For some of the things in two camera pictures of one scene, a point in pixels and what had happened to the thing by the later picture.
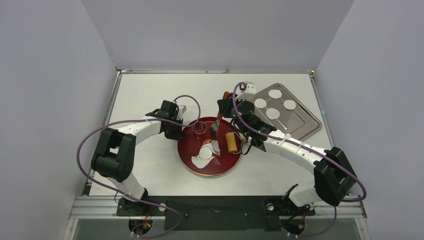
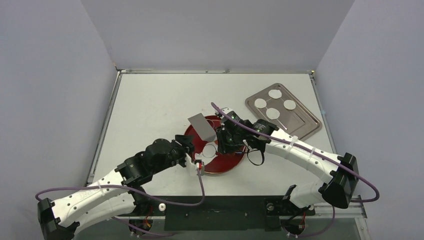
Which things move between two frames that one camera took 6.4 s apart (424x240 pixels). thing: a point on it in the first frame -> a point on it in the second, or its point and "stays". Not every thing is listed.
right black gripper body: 226,108 -> 224,139
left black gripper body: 174,132 -> 177,154
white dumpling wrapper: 289,104 stays
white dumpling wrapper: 272,113 stays
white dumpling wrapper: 275,94 stays
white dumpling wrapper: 260,103 stays
